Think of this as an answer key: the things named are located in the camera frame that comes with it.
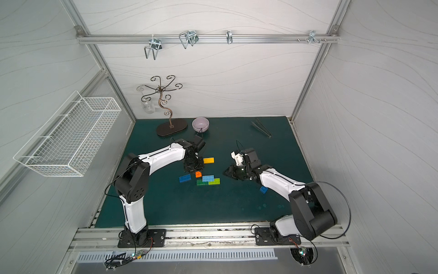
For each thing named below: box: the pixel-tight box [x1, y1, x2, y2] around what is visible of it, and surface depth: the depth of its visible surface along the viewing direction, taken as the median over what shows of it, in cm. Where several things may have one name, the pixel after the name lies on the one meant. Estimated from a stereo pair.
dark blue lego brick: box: [178, 174, 192, 183], surface depth 94 cm
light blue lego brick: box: [202, 175, 215, 183], surface depth 92 cm
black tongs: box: [250, 117, 273, 139], surface depth 117 cm
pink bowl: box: [191, 117, 210, 134], surface depth 113 cm
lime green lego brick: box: [208, 178, 221, 185], surface depth 92 cm
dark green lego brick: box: [196, 179, 209, 186], surface depth 92 cm
